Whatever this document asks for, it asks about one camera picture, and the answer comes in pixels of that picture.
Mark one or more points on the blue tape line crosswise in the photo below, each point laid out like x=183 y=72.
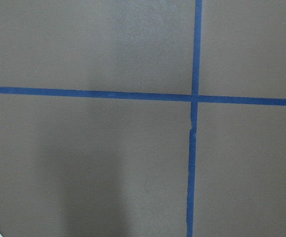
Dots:
x=142 y=96

